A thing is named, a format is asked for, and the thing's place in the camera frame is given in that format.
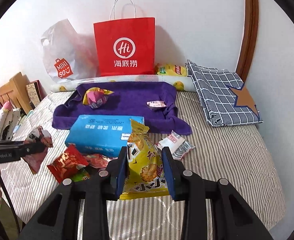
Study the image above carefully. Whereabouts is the wooden chair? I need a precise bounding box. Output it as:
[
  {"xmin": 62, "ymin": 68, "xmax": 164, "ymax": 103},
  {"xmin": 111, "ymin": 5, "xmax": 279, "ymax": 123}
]
[{"xmin": 0, "ymin": 72, "xmax": 32, "ymax": 115}]

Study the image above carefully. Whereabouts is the yellow cracker snack bag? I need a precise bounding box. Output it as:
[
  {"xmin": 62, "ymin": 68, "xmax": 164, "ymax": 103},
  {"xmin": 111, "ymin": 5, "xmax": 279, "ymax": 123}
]
[{"xmin": 120, "ymin": 119, "xmax": 169, "ymax": 200}]

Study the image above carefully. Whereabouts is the striped bed quilt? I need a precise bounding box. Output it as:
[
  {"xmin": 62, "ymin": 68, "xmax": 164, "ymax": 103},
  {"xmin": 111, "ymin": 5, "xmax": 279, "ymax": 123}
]
[{"xmin": 0, "ymin": 92, "xmax": 285, "ymax": 239}]

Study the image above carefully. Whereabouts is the small pink white sachet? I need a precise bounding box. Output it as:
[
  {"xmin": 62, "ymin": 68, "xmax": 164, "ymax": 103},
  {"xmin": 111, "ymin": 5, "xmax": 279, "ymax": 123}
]
[{"xmin": 156, "ymin": 131, "xmax": 195, "ymax": 160}]

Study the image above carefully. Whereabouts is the yellow lemon tea pack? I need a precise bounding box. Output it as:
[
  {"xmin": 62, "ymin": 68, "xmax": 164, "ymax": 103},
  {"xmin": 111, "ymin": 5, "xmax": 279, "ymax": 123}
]
[{"xmin": 155, "ymin": 63, "xmax": 188, "ymax": 77}]

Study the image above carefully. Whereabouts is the patterned box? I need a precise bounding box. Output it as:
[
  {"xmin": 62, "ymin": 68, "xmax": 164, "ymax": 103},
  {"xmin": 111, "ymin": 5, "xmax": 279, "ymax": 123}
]
[{"xmin": 25, "ymin": 80, "xmax": 44, "ymax": 109}]

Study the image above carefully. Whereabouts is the black cable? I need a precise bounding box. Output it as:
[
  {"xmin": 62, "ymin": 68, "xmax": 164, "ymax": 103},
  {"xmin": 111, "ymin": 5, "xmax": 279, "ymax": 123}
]
[{"xmin": 0, "ymin": 149, "xmax": 21, "ymax": 235}]

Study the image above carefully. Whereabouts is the red white torn wrapper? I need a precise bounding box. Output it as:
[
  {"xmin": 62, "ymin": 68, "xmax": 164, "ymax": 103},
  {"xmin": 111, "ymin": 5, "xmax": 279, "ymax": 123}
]
[{"xmin": 82, "ymin": 153, "xmax": 116, "ymax": 169}]

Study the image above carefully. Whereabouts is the white lemon print pillow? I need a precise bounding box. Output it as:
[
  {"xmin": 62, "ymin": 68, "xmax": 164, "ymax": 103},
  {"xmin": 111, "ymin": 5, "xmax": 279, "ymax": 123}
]
[{"xmin": 50, "ymin": 75, "xmax": 196, "ymax": 92}]

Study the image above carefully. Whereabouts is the green snack packet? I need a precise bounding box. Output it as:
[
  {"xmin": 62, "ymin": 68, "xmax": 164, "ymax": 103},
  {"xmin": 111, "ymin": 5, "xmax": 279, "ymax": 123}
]
[{"xmin": 71, "ymin": 168, "xmax": 90, "ymax": 182}]

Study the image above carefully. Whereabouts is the red snack packet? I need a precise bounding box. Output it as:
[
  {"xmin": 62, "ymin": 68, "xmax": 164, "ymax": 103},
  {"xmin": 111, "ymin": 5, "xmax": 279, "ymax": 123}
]
[{"xmin": 47, "ymin": 145, "xmax": 89, "ymax": 184}]

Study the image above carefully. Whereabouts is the red paper shopping bag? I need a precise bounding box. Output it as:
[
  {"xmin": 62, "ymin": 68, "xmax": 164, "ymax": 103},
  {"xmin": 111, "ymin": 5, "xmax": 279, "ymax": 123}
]
[{"xmin": 93, "ymin": 6, "xmax": 155, "ymax": 76}]

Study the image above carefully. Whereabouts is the pink round snack packet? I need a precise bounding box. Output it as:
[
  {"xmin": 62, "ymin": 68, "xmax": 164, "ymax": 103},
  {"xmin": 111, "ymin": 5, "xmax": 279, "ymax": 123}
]
[{"xmin": 23, "ymin": 126, "xmax": 53, "ymax": 174}]

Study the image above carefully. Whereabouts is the blue checkered star cloth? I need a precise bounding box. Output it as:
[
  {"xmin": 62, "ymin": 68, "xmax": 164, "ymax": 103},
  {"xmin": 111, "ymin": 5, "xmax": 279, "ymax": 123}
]
[{"xmin": 186, "ymin": 60, "xmax": 263, "ymax": 127}]

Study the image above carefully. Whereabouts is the blue tissue pack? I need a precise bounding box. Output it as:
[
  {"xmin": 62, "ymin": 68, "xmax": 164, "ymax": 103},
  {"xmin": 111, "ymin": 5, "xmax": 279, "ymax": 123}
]
[{"xmin": 65, "ymin": 115, "xmax": 145, "ymax": 158}]

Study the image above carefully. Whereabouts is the white Miniso plastic bag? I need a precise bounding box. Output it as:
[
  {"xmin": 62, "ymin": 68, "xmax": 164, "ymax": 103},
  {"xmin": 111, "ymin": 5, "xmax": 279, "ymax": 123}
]
[{"xmin": 40, "ymin": 19, "xmax": 99, "ymax": 83}]

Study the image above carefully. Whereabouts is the brown wooden door frame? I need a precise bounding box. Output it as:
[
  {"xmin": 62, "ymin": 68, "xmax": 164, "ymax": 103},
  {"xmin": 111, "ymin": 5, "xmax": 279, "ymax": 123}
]
[{"xmin": 236, "ymin": 0, "xmax": 259, "ymax": 82}]

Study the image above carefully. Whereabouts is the purple towel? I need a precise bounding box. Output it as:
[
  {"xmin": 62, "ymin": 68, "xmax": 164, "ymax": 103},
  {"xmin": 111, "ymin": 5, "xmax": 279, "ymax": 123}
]
[{"xmin": 52, "ymin": 82, "xmax": 192, "ymax": 135}]

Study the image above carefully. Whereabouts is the purple yellow snack bag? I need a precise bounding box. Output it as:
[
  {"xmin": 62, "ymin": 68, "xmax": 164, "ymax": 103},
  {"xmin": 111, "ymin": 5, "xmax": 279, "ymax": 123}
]
[{"xmin": 82, "ymin": 87, "xmax": 114, "ymax": 109}]

